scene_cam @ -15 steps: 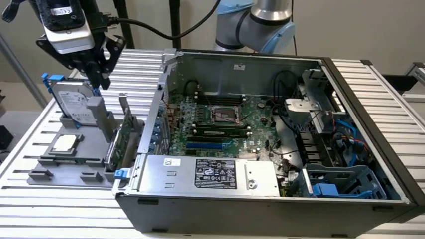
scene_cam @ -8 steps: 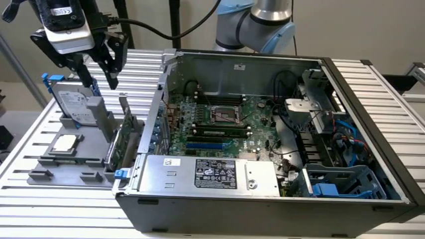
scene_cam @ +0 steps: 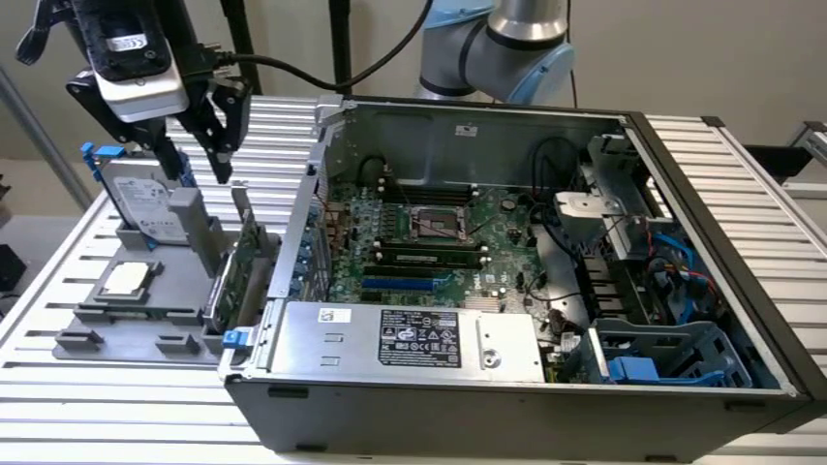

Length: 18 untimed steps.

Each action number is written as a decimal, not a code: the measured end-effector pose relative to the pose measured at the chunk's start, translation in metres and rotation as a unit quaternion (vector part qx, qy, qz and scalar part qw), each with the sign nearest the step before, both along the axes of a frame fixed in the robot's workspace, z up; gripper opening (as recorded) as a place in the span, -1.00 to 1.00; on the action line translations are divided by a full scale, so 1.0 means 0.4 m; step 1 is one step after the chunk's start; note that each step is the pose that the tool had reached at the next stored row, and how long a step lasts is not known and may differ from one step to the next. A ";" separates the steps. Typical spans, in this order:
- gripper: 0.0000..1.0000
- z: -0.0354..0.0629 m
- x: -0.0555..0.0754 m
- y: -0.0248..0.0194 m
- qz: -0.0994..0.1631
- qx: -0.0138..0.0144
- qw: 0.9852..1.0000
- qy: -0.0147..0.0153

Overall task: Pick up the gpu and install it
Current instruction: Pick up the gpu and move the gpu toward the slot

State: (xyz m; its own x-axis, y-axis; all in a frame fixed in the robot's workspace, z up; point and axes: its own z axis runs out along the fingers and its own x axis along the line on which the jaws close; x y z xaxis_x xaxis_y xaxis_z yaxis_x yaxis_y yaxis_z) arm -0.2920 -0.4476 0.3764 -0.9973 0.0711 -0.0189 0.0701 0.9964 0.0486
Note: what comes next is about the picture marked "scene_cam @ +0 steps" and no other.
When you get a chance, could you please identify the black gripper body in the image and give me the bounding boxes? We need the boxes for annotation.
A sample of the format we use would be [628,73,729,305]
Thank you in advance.
[165,0,253,106]

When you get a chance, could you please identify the grey metal pole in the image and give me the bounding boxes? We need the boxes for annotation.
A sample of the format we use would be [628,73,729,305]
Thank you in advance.
[0,62,94,210]

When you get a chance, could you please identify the silver CPU chip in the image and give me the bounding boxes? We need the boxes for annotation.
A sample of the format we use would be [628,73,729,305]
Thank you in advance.
[105,263,162,295]

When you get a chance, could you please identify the green graphics card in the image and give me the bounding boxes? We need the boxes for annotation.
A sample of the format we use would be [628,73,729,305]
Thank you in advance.
[202,180,285,336]

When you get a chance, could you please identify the grey parts rack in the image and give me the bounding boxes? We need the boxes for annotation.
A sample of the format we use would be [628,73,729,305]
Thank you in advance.
[54,187,287,362]

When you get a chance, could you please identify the black box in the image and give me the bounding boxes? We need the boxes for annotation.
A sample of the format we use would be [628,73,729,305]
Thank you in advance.
[0,243,29,293]

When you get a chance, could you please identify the black RAM slot bank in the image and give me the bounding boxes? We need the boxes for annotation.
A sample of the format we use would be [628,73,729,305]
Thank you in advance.
[379,180,478,205]

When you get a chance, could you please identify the CPU socket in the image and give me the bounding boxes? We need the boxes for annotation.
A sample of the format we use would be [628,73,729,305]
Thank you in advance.
[401,204,485,242]

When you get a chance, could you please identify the blue expansion slot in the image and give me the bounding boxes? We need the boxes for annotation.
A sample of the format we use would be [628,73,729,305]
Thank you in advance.
[359,275,435,293]

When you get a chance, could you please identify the installed RAM stick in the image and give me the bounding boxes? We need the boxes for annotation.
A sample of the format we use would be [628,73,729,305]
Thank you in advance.
[386,251,483,265]

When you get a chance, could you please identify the silver power supply unit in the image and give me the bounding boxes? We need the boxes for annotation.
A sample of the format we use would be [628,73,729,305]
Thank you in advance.
[257,300,552,385]

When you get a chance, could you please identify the green motherboard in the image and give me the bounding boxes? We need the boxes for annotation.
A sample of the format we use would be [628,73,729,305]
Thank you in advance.
[321,182,588,314]

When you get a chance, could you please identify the silver metal drive cage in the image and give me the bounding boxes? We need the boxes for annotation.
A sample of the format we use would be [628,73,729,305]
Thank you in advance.
[554,133,676,259]

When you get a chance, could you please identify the black open PC case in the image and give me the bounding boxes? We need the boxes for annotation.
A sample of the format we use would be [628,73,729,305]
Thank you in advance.
[217,94,827,454]

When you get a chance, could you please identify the blue disk bay clip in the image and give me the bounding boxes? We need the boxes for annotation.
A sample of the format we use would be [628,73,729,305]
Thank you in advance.
[609,356,662,385]

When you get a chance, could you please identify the blue-grey plastic disk bay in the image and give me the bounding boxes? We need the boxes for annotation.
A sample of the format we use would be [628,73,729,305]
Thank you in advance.
[584,317,757,389]

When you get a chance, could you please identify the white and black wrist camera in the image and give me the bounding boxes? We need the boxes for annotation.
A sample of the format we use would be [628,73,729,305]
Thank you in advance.
[67,0,191,124]

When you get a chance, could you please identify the hard disk with blue bracket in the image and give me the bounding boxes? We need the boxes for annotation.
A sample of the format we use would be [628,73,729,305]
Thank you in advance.
[79,140,199,241]

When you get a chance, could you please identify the black camera cable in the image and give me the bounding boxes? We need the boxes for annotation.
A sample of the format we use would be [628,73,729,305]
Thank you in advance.
[203,0,435,92]

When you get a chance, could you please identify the black strap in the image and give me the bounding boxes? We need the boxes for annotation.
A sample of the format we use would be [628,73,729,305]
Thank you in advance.
[15,0,74,65]

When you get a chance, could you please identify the black wire loop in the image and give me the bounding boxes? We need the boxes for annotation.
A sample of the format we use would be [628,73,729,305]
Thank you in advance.
[532,136,585,196]

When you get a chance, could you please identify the blue data wire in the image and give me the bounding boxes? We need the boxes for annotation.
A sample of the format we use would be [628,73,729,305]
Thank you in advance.
[649,231,717,326]

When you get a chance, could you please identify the aluminium frame profile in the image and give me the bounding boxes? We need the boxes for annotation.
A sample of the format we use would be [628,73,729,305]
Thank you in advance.
[780,120,827,188]

